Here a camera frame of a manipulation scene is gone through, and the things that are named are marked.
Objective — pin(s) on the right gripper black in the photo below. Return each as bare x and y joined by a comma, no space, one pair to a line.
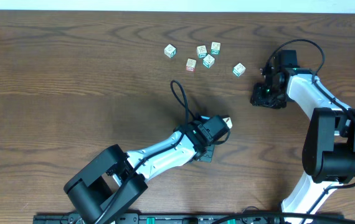
257,99

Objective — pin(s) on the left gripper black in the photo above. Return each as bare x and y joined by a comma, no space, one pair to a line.
208,152

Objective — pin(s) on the wooden block red drawing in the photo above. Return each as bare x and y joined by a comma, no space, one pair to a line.
228,122

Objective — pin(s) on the wooden block red bottom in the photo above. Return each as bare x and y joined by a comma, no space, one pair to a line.
191,65

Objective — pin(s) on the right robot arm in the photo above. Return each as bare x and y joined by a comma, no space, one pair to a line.
328,155

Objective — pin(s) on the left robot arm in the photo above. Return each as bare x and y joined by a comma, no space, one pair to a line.
112,181

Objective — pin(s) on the wooden block green X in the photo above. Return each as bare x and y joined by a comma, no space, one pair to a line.
208,61

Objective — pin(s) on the wooden block green number two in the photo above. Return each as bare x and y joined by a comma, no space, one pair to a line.
215,48

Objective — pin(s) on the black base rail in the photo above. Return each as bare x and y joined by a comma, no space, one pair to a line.
134,218

